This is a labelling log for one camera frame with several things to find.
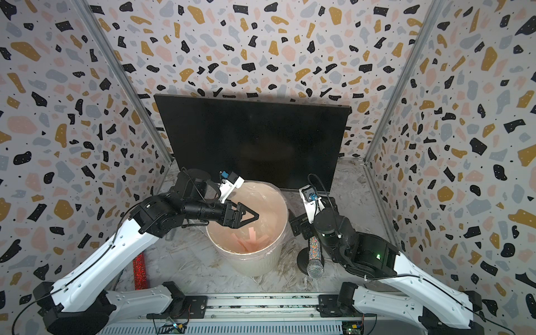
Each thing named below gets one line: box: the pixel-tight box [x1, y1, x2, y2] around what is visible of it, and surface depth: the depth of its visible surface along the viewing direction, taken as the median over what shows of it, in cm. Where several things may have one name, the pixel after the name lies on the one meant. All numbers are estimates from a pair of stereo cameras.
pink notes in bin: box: [231, 226, 270, 252], surface depth 82 cm
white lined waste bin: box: [205, 180, 289, 278], surface depth 76 cm
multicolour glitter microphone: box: [306, 235, 324, 280], surface depth 66 cm
